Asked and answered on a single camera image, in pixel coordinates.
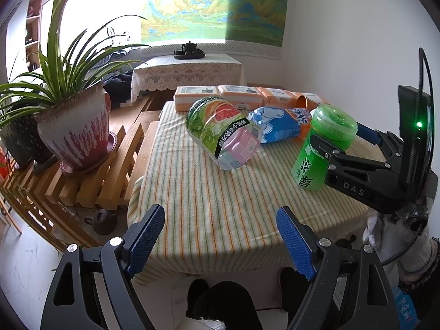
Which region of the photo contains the brown clay teapot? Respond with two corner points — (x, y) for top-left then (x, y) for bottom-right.
(84, 208), (119, 236)

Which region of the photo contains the pink plant saucer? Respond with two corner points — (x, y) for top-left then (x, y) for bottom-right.
(59, 131), (118, 175)

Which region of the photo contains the person's black shoe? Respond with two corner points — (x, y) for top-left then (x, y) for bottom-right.
(279, 266), (312, 314)
(186, 278), (262, 330)

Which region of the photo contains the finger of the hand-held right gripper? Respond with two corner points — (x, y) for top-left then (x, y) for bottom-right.
(308, 133), (394, 179)
(355, 121), (403, 159)

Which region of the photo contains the plant in dark pot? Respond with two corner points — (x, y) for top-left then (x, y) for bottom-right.
(0, 51), (54, 170)

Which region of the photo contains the landscape wall painting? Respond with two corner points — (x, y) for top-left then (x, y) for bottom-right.
(140, 0), (290, 59)

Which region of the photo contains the person's right hand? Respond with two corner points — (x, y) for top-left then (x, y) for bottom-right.
(362, 192), (440, 284)

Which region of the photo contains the dark cloth pile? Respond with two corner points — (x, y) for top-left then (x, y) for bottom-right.
(102, 73), (135, 106)

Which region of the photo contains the spider plant in pink pot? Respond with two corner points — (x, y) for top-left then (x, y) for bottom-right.
(0, 0), (154, 174)

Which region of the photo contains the wooden slatted plant rack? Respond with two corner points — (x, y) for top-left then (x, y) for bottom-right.
(0, 122), (145, 252)

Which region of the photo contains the striped tablecloth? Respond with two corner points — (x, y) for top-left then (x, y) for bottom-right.
(126, 100), (389, 287)

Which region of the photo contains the orange paper cup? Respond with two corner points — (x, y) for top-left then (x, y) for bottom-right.
(295, 93), (331, 111)

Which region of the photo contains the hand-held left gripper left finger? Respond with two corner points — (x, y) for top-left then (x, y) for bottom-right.
(41, 203), (166, 330)

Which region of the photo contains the lace covered table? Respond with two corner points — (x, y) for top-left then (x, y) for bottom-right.
(131, 54), (249, 103)

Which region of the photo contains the blue label plastic bottle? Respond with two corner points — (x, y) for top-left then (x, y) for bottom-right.
(248, 106), (313, 144)

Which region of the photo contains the blue packet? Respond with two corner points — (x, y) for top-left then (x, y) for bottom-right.
(391, 285), (419, 321)

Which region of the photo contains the wall shelf unit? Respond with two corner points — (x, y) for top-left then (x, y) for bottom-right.
(23, 0), (44, 76)

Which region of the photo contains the green tea bottle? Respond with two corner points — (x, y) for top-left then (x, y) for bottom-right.
(291, 104), (358, 192)

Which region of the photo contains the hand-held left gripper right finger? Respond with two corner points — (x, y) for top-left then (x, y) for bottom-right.
(276, 206), (396, 330)

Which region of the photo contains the black tea tray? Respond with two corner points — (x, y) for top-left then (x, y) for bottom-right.
(173, 49), (206, 60)

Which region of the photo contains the grapefruit label plastic bottle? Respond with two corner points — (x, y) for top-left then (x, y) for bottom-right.
(186, 95), (264, 171)

